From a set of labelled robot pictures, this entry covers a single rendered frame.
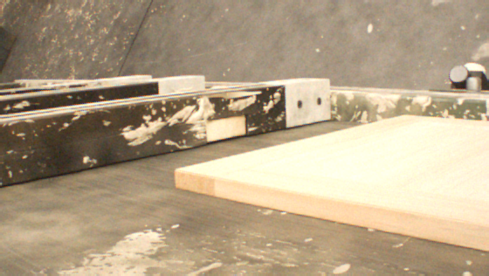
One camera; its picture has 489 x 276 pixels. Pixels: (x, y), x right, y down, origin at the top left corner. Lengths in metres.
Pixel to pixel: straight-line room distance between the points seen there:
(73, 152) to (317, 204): 0.32
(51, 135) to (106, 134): 0.08
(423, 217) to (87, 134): 0.41
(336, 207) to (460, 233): 0.10
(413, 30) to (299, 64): 0.51
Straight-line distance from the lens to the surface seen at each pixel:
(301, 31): 2.48
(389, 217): 0.43
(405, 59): 2.14
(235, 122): 0.85
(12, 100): 0.99
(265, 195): 0.50
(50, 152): 0.66
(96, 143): 0.70
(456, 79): 1.07
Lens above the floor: 1.68
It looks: 44 degrees down
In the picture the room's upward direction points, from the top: 58 degrees counter-clockwise
